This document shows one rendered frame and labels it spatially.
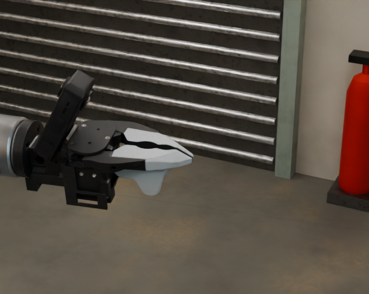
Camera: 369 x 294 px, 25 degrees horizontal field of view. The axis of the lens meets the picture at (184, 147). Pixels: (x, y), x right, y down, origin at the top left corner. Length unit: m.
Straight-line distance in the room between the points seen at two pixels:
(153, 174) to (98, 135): 0.08
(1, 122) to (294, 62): 2.38
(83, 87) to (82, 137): 0.07
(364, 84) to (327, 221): 0.53
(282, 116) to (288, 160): 0.20
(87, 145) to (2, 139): 0.11
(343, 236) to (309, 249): 0.16
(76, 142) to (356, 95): 2.28
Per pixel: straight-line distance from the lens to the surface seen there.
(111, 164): 0.97
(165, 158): 0.97
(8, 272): 3.01
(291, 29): 3.29
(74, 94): 0.96
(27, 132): 1.03
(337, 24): 3.31
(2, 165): 1.04
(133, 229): 3.18
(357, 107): 3.21
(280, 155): 3.51
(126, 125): 1.03
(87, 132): 1.02
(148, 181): 1.00
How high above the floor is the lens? 1.68
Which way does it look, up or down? 26 degrees down
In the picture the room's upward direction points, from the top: straight up
